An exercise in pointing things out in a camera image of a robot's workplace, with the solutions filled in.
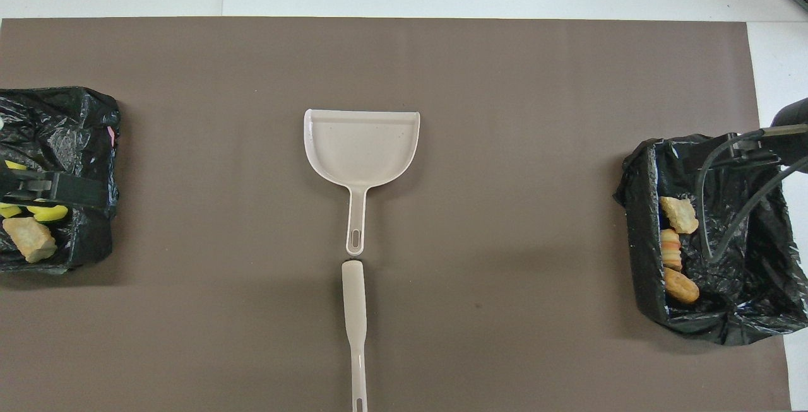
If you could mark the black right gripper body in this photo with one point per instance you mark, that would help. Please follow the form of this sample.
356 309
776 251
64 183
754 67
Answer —
794 115

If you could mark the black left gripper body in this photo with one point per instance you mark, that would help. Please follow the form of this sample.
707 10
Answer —
12 185

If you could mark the green and yellow sponge piece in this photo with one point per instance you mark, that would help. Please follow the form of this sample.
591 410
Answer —
14 164

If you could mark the notched yellow sponge piece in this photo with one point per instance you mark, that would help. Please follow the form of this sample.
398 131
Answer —
50 213

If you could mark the striped croissant bread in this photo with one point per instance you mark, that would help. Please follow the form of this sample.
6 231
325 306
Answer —
28 238

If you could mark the pale flaky pastry piece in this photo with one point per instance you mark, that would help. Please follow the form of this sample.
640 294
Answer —
678 213

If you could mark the pale pastry with orange stripes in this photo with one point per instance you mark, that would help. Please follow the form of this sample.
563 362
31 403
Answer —
670 249

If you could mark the brown fried nugget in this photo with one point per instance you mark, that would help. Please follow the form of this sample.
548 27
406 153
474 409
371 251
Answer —
682 286

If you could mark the beige plastic dustpan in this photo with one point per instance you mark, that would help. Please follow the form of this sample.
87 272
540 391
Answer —
360 144

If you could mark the beige hand brush black bristles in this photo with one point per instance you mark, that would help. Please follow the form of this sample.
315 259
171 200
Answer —
353 298

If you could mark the open bin with black bag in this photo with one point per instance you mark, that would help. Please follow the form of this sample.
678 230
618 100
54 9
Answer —
745 286

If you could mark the box wrapped in black bag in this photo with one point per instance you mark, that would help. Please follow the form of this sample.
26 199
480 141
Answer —
69 134

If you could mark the brown table mat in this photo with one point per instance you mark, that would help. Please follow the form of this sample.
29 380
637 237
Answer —
505 71

